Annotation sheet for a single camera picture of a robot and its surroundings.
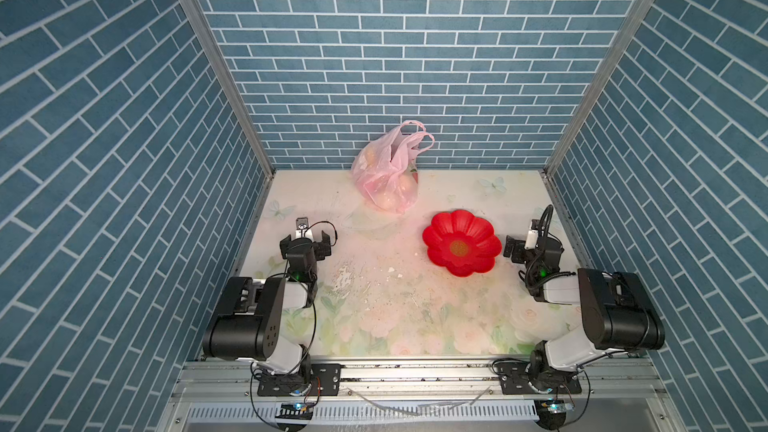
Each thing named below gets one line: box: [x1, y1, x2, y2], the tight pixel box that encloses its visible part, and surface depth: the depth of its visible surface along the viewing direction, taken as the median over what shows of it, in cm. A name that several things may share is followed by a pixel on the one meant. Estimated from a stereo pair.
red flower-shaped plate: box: [423, 210, 502, 277], surface depth 101 cm
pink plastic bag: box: [351, 120, 435, 214], surface depth 107 cm
